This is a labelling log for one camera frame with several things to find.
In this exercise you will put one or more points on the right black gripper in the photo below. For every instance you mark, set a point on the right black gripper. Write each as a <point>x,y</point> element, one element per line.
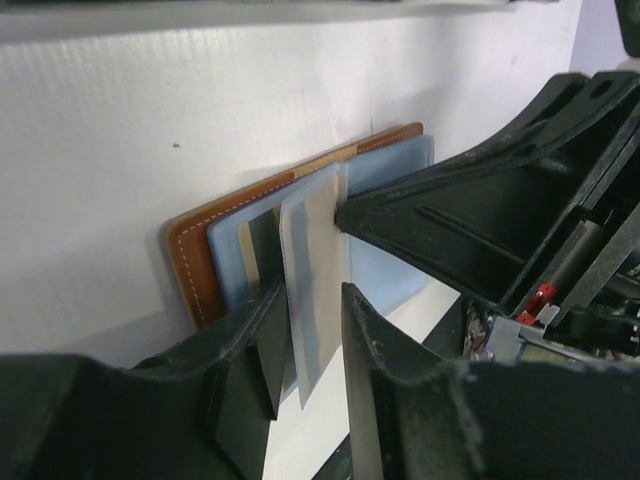
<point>553,197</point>

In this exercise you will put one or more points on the gold card in pocket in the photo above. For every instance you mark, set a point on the gold card in pocket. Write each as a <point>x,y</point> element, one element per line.
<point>260,246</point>

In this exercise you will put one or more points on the brown leather card holder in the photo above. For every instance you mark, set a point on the brown leather card holder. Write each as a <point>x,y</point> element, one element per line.
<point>186,235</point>

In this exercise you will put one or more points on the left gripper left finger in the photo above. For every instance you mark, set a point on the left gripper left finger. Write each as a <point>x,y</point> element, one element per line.
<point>199,410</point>

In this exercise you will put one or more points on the black white three-bin tray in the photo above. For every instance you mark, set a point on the black white three-bin tray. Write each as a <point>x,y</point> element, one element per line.
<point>26,21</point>

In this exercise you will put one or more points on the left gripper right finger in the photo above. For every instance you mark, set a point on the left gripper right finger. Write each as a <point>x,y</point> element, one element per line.
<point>413,415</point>

